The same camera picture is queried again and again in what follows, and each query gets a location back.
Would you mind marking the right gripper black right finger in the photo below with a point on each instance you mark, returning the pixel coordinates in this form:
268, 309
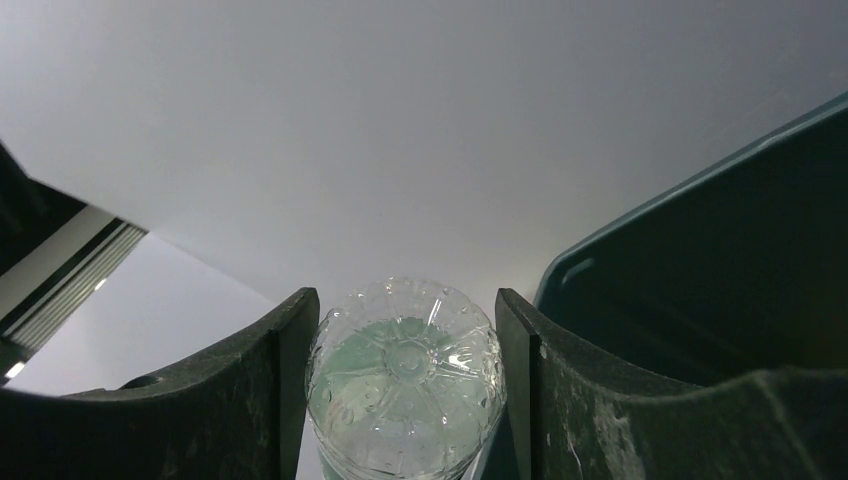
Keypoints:
579, 412

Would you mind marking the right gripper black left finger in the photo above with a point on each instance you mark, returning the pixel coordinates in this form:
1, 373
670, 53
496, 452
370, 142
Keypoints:
234, 410

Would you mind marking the dark green plastic bin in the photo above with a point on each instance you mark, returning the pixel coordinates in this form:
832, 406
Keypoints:
739, 268

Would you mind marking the green label water bottle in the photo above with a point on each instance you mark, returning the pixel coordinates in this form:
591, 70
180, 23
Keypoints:
404, 381

